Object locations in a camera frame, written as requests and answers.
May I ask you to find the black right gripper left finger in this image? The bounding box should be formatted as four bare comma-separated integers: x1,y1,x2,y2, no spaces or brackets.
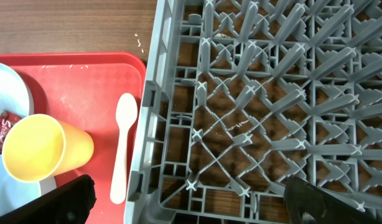
0,174,96,224

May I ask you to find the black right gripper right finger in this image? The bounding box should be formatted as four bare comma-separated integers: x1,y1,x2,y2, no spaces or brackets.
284,177,378,224

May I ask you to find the light blue bowl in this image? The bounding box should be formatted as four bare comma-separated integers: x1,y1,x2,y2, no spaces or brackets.
0,155,57,217

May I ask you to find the yellow plastic cup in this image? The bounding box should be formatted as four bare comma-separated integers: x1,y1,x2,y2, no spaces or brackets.
2,114,94,182

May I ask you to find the red snack wrapper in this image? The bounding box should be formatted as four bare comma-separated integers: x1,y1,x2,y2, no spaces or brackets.
0,110,22,154

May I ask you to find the light blue plate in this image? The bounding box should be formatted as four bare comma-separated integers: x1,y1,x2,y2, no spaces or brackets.
0,63,34,117

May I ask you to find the grey dishwasher rack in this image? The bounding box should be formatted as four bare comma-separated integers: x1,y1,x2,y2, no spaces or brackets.
123,0,382,223

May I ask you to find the white plastic spoon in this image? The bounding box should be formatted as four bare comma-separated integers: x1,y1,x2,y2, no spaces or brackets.
110,93,137,204

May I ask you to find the red plastic tray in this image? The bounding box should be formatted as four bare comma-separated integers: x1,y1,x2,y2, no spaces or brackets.
0,52,146,223

